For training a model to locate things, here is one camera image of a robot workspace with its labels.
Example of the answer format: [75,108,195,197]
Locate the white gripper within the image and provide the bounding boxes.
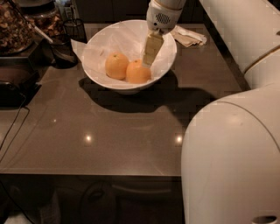
[142,0,183,67]

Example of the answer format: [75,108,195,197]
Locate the orange fruit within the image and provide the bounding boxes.
[105,52,130,80]
[126,59,151,84]

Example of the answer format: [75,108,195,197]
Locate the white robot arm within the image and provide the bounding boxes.
[181,0,280,224]

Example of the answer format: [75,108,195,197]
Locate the white paper bowl liner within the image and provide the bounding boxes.
[71,21,176,88]

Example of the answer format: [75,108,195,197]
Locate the white ceramic bowl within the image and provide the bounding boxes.
[80,19,178,95]

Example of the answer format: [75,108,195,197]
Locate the dark glass bowl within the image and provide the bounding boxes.
[50,34,78,69]

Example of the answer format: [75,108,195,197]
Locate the folded paper napkins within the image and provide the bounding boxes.
[171,25,207,47]

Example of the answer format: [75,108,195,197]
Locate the glass jar of nuts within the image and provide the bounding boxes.
[21,0,64,37]

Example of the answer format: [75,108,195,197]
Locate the large jar of dried snacks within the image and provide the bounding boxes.
[0,0,33,56]

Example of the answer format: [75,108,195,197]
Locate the dark appliance on left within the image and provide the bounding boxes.
[0,63,40,108]

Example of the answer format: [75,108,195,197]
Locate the black wire mesh cup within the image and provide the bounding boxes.
[63,18,88,43]

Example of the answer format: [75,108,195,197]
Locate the white utensil handle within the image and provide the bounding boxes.
[27,21,53,44]

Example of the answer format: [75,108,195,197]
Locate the black power cable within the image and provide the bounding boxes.
[0,93,31,163]

